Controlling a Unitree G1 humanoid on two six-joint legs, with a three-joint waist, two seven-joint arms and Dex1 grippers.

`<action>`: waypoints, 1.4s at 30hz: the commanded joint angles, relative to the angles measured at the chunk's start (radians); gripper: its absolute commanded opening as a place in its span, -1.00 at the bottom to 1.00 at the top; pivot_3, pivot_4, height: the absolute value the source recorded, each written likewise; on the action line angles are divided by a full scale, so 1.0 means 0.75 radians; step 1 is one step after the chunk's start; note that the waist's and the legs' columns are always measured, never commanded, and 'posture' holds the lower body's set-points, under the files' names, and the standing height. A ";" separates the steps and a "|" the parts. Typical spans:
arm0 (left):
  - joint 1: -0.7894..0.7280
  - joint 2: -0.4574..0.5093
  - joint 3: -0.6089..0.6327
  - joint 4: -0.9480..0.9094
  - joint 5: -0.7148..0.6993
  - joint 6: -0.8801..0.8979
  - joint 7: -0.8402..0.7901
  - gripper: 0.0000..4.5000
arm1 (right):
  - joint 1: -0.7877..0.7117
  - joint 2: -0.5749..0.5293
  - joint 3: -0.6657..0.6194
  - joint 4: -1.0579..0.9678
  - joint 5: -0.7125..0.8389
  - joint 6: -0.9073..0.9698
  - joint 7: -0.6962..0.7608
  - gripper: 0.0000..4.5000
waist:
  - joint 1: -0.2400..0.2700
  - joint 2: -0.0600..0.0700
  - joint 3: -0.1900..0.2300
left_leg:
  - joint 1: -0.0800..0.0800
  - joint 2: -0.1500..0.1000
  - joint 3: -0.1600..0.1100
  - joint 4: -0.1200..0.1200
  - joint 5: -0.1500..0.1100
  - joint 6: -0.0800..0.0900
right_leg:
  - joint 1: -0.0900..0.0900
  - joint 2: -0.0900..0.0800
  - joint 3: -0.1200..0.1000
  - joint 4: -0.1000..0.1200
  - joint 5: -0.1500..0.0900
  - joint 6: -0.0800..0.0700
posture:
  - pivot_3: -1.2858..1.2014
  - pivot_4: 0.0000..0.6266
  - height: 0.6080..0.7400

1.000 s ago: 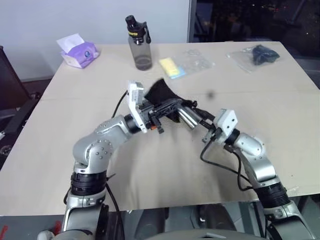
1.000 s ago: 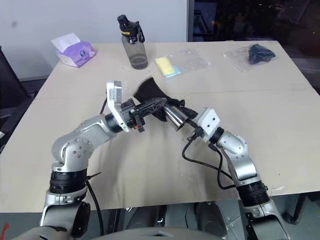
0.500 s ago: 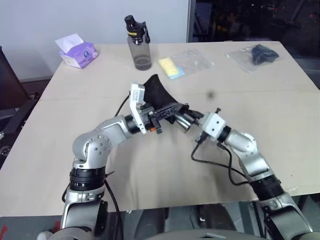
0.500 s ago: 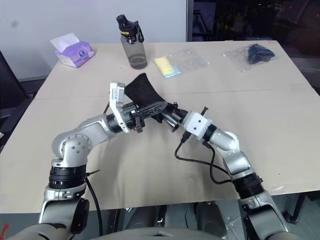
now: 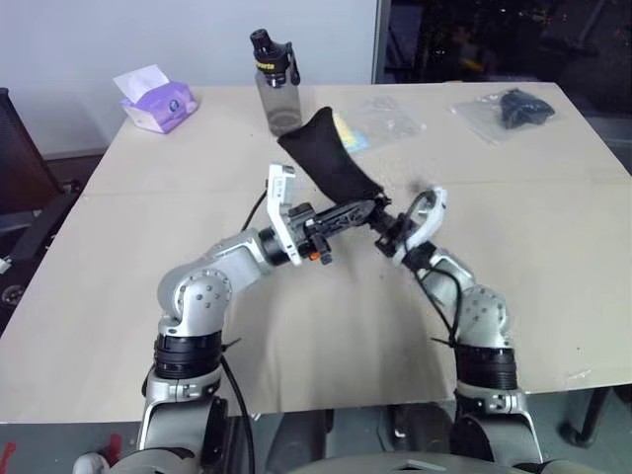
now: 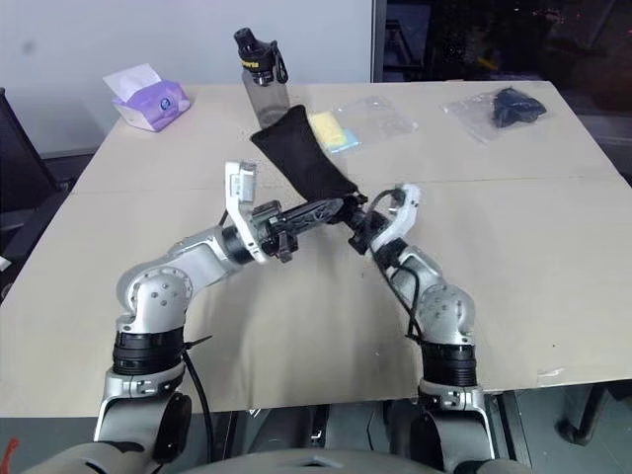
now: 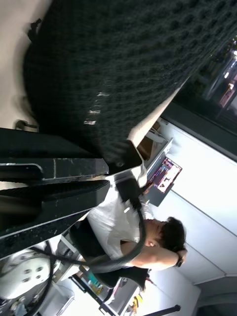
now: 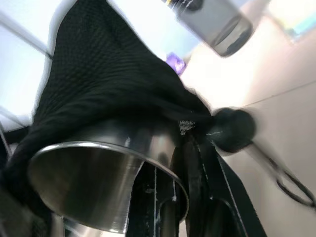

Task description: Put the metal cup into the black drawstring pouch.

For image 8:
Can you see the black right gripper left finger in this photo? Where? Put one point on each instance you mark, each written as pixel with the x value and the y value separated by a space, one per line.
pixel 150 197

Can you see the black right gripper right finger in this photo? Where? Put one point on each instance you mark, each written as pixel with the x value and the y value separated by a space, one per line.
pixel 222 197

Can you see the metal cup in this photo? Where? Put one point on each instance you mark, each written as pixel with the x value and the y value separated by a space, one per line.
pixel 81 177

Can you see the purple object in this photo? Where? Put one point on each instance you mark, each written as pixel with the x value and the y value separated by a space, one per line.
pixel 176 61

